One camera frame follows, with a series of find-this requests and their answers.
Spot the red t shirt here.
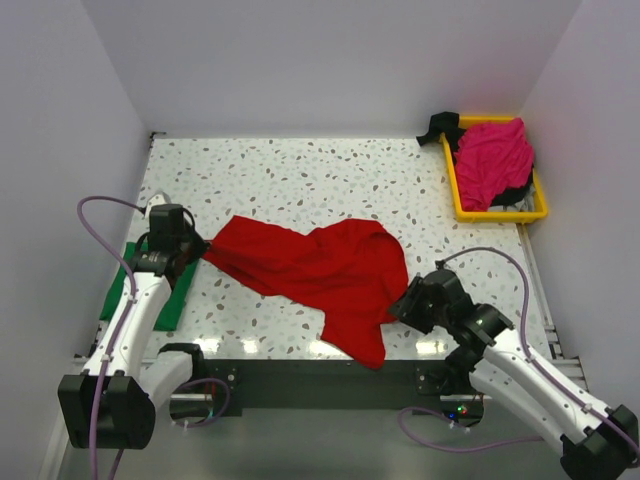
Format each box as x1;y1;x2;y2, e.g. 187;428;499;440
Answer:
203;216;409;369

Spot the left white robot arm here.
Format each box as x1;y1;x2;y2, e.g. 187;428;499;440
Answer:
58;203;209;450

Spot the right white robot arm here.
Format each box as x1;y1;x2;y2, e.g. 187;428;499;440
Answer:
389;269;639;479

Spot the folded green t shirt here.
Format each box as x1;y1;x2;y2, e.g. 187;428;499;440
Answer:
99;262;197;332

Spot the yellow plastic bin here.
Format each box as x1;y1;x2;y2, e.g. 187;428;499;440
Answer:
438;114;548;224

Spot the grey cloth in bin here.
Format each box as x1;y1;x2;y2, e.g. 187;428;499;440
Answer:
516;188;537;212

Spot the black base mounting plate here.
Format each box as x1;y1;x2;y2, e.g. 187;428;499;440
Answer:
167;358;504;426

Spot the pink t shirt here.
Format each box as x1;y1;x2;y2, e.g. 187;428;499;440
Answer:
453;118;535;212

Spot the black t shirt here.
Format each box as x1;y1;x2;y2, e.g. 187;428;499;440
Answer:
416;111;466;151

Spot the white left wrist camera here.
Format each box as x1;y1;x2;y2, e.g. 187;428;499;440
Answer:
145;191;171;211

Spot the aluminium rail frame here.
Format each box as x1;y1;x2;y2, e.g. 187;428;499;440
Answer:
517;225;589;391

